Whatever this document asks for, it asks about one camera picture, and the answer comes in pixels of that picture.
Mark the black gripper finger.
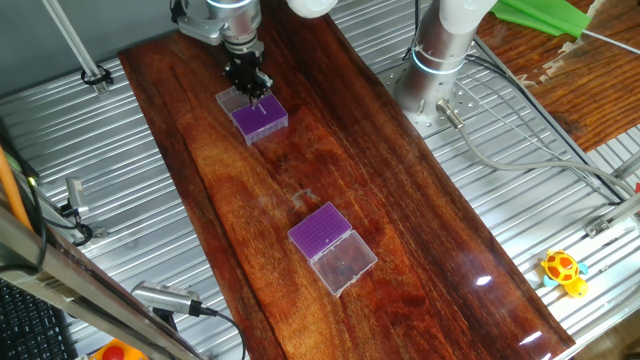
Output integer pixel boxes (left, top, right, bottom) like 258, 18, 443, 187
252, 68, 275, 98
233, 73, 258, 102

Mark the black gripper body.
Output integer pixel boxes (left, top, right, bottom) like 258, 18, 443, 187
223, 48, 266, 85

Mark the purple pipette tip box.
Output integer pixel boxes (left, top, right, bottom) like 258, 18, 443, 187
287, 201, 379, 297
214, 85, 290, 147

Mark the dark wooden board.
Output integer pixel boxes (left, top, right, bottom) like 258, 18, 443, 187
118, 0, 576, 360

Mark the orange tube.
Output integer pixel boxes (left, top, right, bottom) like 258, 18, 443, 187
0, 146, 35, 232

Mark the green cloth flag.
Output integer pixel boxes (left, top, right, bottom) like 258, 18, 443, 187
488, 0, 640, 55

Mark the orange emergency stop button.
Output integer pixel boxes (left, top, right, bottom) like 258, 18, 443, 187
89, 337, 150, 360

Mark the black keyboard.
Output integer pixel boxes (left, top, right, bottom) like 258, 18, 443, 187
0, 279, 80, 360

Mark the yellow orange turtle toy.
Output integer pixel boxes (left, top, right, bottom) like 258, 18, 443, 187
539, 248, 590, 299

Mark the black ring clamp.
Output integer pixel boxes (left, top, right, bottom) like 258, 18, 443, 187
59, 204, 95, 248
81, 63, 115, 87

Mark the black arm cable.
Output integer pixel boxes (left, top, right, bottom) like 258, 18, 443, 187
409, 0, 424, 61

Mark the small grey camera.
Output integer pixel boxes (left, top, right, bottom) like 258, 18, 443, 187
64, 177, 91, 217

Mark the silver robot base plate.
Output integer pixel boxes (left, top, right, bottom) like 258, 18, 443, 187
377, 59, 484, 139

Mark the silver ribbed camera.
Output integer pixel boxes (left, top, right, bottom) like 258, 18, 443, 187
130, 280, 204, 317

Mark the black camera stand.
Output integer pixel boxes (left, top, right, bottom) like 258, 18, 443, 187
151, 307, 180, 332

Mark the black camera cable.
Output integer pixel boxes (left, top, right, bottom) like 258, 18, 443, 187
192, 302, 247, 360

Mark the large aluminium frame beam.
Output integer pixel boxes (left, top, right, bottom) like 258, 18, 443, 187
0, 204, 204, 360

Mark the grey cable with metal connector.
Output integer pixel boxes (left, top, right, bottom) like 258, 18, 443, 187
435, 98, 640, 199

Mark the aluminium strut with bracket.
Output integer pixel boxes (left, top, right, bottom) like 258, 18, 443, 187
584, 192, 640, 239

